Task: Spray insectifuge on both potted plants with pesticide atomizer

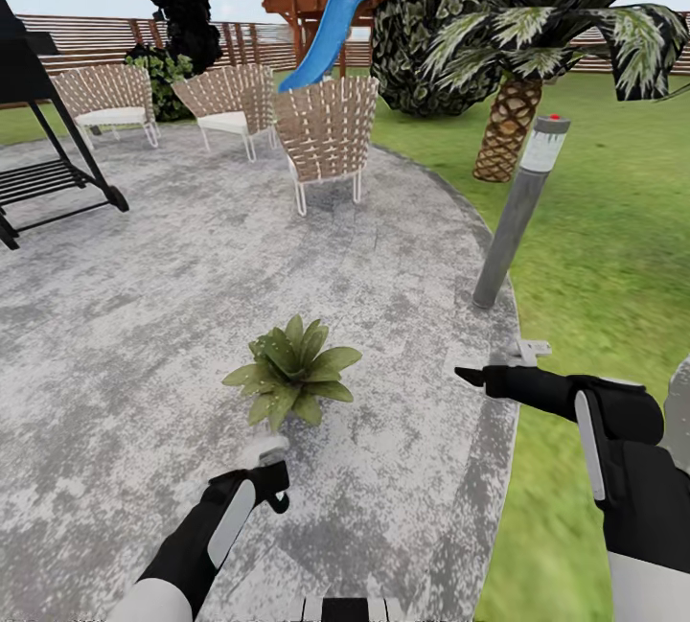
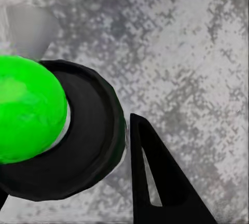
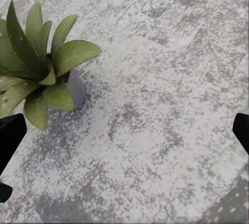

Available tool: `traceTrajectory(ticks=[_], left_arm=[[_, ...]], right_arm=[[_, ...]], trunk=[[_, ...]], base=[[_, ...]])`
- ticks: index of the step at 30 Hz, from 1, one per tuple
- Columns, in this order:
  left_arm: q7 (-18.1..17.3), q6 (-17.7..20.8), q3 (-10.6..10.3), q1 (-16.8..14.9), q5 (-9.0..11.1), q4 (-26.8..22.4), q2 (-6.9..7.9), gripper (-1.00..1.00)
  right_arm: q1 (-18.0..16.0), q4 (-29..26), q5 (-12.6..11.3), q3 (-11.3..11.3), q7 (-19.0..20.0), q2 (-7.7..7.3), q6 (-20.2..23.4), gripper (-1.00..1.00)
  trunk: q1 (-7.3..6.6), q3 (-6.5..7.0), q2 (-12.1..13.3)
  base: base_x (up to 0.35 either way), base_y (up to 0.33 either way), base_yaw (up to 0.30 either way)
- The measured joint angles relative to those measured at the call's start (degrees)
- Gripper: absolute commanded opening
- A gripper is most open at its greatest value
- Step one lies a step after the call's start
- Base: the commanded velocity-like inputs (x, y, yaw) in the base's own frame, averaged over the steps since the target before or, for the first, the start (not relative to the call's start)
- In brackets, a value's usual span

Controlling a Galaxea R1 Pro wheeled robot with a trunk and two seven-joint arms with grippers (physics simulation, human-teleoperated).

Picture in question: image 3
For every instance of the insectifuge atomizer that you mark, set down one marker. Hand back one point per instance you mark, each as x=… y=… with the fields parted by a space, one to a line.
x=5 y=192

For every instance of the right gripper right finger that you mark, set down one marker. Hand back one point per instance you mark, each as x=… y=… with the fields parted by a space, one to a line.
x=241 y=129

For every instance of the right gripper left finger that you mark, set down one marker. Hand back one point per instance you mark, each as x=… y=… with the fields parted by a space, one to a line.
x=12 y=131

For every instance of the pot plant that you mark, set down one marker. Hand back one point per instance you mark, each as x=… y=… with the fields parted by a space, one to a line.
x=27 y=71

